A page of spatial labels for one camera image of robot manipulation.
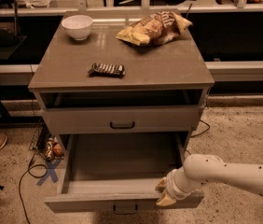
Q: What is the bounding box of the grey drawer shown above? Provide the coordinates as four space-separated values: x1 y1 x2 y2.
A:
44 132 205 216
41 105 202 134

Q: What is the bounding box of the black cable right floor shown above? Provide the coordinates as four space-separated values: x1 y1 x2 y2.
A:
186 119 212 156

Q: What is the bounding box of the black cable left floor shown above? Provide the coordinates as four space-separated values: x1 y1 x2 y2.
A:
18 152 49 224

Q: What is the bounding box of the wire basket with items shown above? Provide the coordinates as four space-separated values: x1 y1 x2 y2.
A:
29 120 64 161

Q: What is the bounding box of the yellow brown chip bag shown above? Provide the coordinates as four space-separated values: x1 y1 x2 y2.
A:
116 11 192 46

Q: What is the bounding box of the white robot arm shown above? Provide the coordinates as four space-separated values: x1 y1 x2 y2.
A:
156 154 263 206

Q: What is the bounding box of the white bowl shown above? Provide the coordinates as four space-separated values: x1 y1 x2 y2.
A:
62 15 93 40

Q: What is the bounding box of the black cable floor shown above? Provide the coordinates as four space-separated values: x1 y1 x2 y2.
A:
18 152 49 224
186 119 212 156

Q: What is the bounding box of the blue tape cross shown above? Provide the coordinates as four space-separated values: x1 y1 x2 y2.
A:
36 160 61 186

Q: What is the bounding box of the grey top drawer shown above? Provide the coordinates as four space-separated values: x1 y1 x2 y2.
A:
41 105 202 134

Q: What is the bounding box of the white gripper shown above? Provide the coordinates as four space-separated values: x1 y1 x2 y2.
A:
155 167 201 207

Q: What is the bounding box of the grey drawer cabinet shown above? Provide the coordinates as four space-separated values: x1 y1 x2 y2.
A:
27 9 215 191

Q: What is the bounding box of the dark striped candy bar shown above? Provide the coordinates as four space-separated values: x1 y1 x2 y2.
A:
88 63 125 77

